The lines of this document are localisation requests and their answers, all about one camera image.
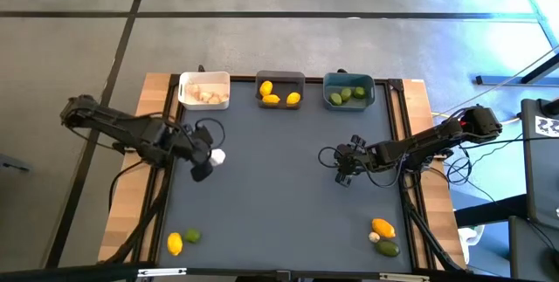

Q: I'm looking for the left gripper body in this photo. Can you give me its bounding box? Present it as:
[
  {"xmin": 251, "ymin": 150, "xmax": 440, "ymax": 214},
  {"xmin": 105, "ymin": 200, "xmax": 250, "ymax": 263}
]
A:
[{"xmin": 174, "ymin": 125, "xmax": 202, "ymax": 168}]

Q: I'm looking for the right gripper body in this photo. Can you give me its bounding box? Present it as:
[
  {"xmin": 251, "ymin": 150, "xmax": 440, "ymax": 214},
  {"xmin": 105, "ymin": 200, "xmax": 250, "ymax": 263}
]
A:
[{"xmin": 335, "ymin": 144, "xmax": 372, "ymax": 174}]

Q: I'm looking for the large orange-yellow lemon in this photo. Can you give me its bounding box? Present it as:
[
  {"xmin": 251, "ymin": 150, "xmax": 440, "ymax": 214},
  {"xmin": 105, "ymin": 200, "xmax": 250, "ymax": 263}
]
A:
[{"xmin": 371, "ymin": 217, "xmax": 397, "ymax": 239}]

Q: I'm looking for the dark green avocado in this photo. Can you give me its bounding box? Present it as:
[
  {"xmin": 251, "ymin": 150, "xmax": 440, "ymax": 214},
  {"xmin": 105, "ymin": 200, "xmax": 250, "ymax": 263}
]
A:
[{"xmin": 374, "ymin": 239, "xmax": 401, "ymax": 258}]

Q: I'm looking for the white plastic basket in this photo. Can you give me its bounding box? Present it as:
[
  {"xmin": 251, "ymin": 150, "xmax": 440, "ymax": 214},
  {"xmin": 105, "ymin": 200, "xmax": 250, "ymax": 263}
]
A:
[{"xmin": 177, "ymin": 71, "xmax": 231, "ymax": 111}]

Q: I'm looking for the teal plastic basket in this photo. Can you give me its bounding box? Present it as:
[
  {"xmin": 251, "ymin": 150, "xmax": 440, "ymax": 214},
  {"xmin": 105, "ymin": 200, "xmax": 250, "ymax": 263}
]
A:
[{"xmin": 322, "ymin": 72, "xmax": 376, "ymax": 112}]

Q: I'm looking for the grey translucent basket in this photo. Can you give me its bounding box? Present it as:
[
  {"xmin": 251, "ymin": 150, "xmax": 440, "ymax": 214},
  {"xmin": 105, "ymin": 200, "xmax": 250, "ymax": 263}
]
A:
[{"xmin": 254, "ymin": 70, "xmax": 307, "ymax": 110}]

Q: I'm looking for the white plastic stool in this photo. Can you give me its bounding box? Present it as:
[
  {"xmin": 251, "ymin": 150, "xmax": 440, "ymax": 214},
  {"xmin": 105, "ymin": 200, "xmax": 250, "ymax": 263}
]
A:
[{"xmin": 458, "ymin": 224, "xmax": 487, "ymax": 265}]

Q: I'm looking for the black floor stand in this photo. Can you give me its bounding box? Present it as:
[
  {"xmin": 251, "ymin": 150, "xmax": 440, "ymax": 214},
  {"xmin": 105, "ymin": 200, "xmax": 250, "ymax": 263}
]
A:
[{"xmin": 474, "ymin": 52, "xmax": 559, "ymax": 87}]

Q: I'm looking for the black bar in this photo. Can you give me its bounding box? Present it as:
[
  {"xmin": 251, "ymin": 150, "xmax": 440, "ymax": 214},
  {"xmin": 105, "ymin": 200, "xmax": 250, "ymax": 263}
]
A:
[{"xmin": 0, "ymin": 262, "xmax": 157, "ymax": 282}]

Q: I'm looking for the grey floor object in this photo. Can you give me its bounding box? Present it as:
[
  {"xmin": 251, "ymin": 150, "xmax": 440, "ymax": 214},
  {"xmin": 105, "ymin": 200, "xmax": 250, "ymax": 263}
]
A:
[{"xmin": 0, "ymin": 153, "xmax": 34, "ymax": 175}]

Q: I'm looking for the black equipment cart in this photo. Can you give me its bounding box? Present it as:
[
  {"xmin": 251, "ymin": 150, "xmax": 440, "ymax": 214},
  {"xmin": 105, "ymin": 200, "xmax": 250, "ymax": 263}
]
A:
[{"xmin": 520, "ymin": 97, "xmax": 559, "ymax": 230}]

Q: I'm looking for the grey box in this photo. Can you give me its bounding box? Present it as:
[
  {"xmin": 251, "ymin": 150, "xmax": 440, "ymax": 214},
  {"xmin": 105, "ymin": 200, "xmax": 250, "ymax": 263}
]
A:
[{"xmin": 507, "ymin": 215, "xmax": 559, "ymax": 282}]

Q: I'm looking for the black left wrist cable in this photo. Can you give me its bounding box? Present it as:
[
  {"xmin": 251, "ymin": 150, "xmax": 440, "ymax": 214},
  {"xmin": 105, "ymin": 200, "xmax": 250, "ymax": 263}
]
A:
[{"xmin": 194, "ymin": 117, "xmax": 227, "ymax": 148}]

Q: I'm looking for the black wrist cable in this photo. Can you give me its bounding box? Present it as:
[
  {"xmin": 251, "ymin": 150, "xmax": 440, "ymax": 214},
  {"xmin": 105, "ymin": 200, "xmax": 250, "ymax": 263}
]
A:
[
  {"xmin": 317, "ymin": 145, "xmax": 405, "ymax": 189},
  {"xmin": 194, "ymin": 117, "xmax": 227, "ymax": 148}
]

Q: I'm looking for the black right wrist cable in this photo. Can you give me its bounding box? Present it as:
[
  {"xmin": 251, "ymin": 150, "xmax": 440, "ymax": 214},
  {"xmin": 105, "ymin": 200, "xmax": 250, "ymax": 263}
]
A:
[{"xmin": 317, "ymin": 145, "xmax": 405, "ymax": 189}]

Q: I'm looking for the black table frame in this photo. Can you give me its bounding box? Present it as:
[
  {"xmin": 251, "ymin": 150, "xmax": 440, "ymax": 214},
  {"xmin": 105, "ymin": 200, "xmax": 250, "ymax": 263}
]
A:
[{"xmin": 102, "ymin": 74, "xmax": 466, "ymax": 274}]

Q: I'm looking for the silver metal bracket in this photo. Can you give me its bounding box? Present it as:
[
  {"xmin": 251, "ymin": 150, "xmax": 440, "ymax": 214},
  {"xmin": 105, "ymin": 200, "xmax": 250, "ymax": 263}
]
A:
[
  {"xmin": 378, "ymin": 272, "xmax": 431, "ymax": 282},
  {"xmin": 137, "ymin": 267, "xmax": 188, "ymax": 278}
]

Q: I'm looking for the black power cable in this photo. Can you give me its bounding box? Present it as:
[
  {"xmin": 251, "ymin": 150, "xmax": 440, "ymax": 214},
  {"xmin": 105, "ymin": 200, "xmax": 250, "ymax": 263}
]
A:
[{"xmin": 445, "ymin": 135, "xmax": 559, "ymax": 196}]

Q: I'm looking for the white cable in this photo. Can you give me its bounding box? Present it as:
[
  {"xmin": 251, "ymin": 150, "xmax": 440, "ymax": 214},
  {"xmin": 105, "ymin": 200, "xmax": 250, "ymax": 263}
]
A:
[{"xmin": 431, "ymin": 45, "xmax": 559, "ymax": 120}]

